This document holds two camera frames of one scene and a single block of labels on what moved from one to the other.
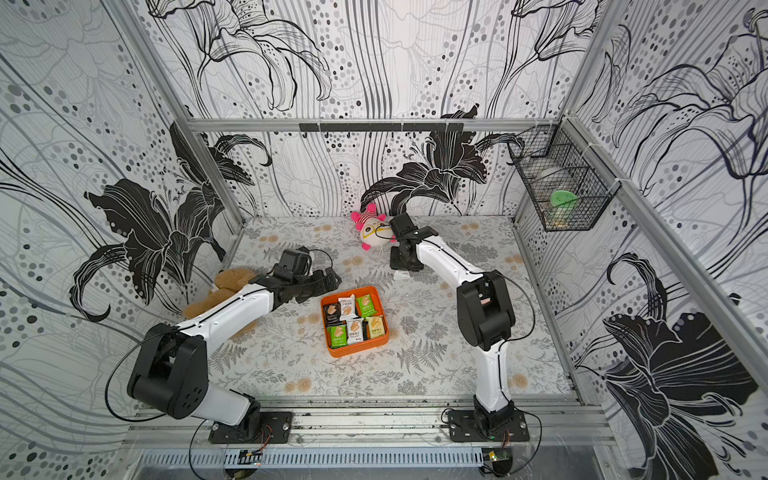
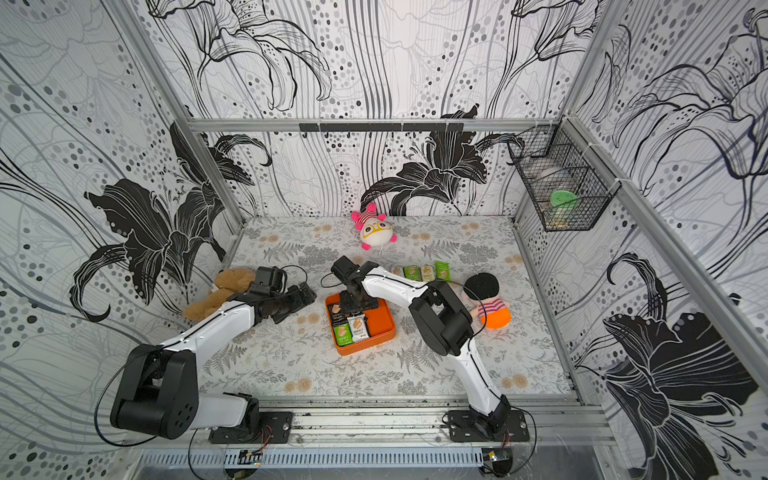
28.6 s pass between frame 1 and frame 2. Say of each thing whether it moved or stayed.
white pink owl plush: stayed
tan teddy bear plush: stayed
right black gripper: moved
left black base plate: stayed
